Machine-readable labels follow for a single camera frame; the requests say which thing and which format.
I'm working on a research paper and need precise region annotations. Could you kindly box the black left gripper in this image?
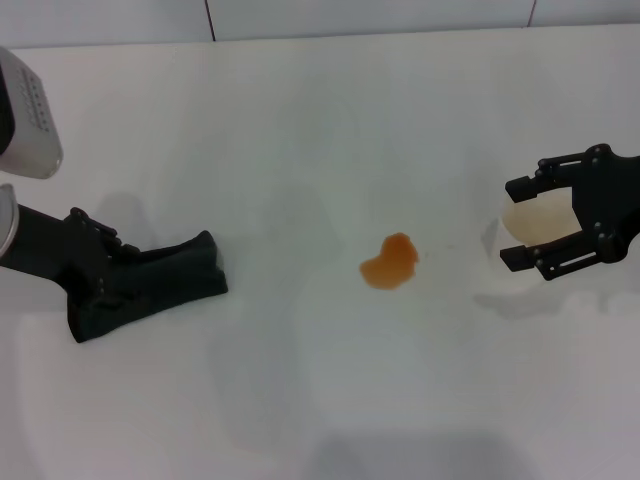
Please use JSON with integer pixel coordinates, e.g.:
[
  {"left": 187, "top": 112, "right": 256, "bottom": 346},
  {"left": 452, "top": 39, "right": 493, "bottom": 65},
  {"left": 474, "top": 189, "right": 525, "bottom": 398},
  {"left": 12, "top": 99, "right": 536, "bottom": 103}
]
[{"left": 0, "top": 201, "right": 144, "bottom": 312}]

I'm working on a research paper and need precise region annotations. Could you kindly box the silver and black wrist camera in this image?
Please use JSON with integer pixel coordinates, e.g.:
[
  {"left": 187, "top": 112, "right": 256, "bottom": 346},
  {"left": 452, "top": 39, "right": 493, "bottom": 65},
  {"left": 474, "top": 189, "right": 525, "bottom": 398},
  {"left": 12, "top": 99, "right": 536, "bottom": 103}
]
[{"left": 0, "top": 46, "right": 66, "bottom": 181}]

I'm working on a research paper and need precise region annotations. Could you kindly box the dark blue rag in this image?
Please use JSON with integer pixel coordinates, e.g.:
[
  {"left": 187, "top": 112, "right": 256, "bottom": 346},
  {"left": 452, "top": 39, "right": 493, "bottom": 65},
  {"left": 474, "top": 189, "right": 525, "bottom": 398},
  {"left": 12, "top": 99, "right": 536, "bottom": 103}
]
[{"left": 66, "top": 229, "right": 230, "bottom": 345}]

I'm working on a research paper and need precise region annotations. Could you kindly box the orange-brown liquid stain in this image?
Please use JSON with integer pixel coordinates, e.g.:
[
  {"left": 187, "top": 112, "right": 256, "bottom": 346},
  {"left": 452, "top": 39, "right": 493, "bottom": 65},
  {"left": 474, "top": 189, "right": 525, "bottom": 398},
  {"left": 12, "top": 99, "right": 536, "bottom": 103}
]
[{"left": 358, "top": 233, "right": 420, "bottom": 293}]

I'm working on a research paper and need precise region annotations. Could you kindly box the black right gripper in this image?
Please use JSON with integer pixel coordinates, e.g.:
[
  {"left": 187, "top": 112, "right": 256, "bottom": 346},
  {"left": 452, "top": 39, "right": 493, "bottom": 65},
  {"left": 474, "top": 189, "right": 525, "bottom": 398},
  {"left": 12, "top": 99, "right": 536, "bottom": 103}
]
[{"left": 499, "top": 144, "right": 640, "bottom": 282}]

